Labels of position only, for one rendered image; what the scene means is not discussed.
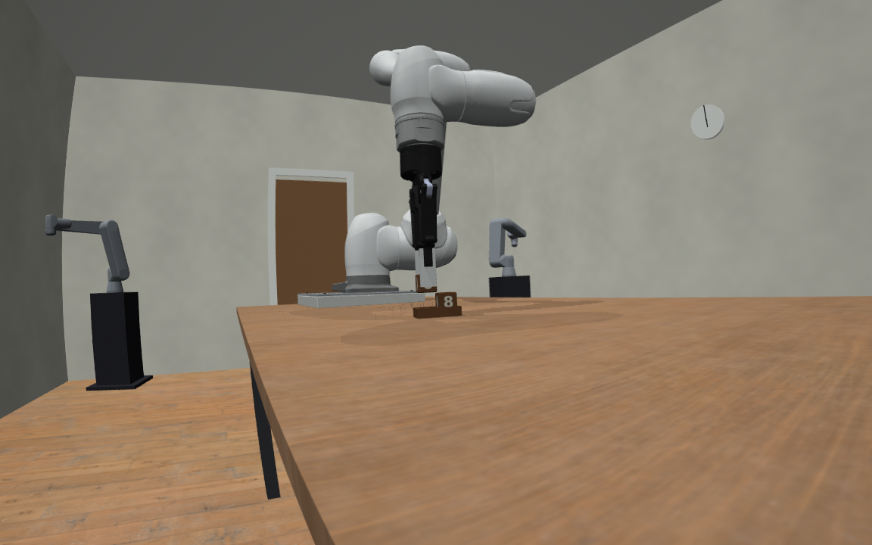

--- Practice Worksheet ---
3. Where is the brown calendar cube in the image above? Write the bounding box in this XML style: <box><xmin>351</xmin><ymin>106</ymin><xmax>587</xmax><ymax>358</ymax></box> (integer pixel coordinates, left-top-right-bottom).
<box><xmin>435</xmin><ymin>292</ymin><xmax>457</xmax><ymax>307</ymax></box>
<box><xmin>416</xmin><ymin>274</ymin><xmax>437</xmax><ymax>293</ymax></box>

